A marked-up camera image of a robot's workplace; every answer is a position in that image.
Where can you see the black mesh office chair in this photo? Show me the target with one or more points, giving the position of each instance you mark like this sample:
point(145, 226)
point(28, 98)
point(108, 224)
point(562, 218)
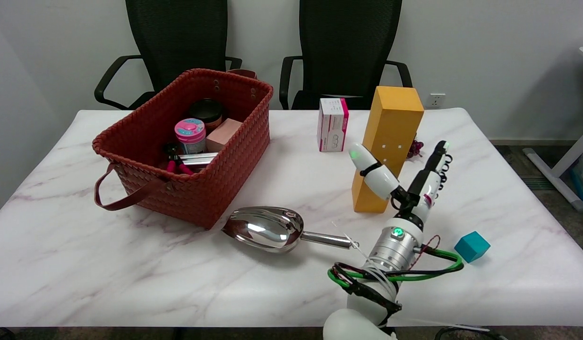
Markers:
point(178, 38)
point(348, 42)

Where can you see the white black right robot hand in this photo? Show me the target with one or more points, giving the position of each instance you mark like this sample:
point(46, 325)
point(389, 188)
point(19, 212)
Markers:
point(381, 179)

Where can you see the yellow rectangular box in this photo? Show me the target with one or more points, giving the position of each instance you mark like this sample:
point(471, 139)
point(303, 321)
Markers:
point(395, 118)

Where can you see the silver metal bar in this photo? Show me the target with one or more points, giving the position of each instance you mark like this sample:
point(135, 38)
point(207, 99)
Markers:
point(199, 159)

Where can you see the pink lid jar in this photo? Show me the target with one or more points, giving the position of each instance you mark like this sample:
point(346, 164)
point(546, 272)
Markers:
point(190, 134)

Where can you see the pale pink block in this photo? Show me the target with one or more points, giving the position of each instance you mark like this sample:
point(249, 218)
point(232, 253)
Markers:
point(224, 134)

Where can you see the purple grape bunch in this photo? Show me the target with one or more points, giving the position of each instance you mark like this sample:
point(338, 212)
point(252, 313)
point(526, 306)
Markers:
point(415, 148)

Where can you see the white wall outlet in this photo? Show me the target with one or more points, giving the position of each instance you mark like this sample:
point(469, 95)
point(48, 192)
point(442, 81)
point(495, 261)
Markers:
point(435, 100)

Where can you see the white desk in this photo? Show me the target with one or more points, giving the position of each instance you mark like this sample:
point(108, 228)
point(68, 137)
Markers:
point(563, 163)

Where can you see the black pink mini tripod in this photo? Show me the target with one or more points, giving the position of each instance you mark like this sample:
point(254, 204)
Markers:
point(172, 158)

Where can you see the dark round tin can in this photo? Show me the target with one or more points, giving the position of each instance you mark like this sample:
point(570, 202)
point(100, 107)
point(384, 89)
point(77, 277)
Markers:
point(206, 111)

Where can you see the white pink carton box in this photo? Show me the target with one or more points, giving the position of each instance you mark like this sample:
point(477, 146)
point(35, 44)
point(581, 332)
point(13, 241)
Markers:
point(330, 125)

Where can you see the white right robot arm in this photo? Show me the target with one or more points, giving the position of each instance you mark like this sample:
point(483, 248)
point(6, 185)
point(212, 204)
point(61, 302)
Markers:
point(390, 250)

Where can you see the red woven basket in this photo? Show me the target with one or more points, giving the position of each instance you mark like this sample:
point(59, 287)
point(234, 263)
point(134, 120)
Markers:
point(197, 193)

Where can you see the teal cube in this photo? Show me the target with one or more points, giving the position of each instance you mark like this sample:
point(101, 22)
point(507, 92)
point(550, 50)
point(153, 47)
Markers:
point(471, 246)

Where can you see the shiny metal scoop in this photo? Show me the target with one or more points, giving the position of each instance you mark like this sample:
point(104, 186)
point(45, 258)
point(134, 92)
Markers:
point(263, 229)

